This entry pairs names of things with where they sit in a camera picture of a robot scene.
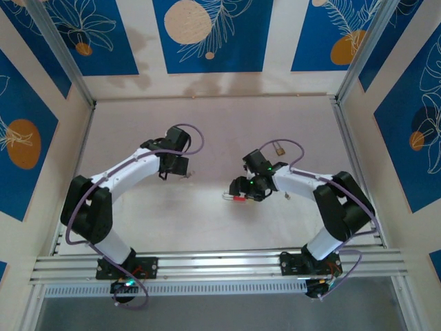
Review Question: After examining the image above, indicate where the red padlock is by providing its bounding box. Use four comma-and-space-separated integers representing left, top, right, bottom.
222, 190, 247, 203

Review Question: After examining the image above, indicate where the black controller board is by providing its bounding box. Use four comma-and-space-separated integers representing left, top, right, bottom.
305, 277, 335, 301
110, 279, 139, 304

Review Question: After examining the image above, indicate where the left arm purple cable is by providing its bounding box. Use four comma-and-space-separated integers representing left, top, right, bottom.
64, 122, 206, 310

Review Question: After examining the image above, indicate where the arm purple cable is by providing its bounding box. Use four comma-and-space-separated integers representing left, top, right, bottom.
260, 138, 382, 301
64, 122, 206, 310

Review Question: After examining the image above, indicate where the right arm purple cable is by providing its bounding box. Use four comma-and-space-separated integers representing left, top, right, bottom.
260, 138, 382, 301

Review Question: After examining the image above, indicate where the aluminium mounting rail frame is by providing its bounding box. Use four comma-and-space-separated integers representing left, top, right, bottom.
29, 246, 411, 286

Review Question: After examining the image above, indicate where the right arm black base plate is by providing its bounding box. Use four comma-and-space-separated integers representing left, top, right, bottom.
279, 251, 344, 277

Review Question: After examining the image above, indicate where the aluminium side rail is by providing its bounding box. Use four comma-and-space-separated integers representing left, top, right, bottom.
330, 96, 386, 248
50, 105, 96, 257

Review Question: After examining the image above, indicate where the white slotted cable duct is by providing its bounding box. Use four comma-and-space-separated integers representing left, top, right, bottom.
43, 279, 308, 298

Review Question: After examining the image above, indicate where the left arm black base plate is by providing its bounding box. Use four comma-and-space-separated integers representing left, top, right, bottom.
95, 255, 159, 280

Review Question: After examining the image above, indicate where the aluminium frame post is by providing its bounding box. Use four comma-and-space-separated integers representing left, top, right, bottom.
25, 0, 96, 108
334, 0, 404, 104

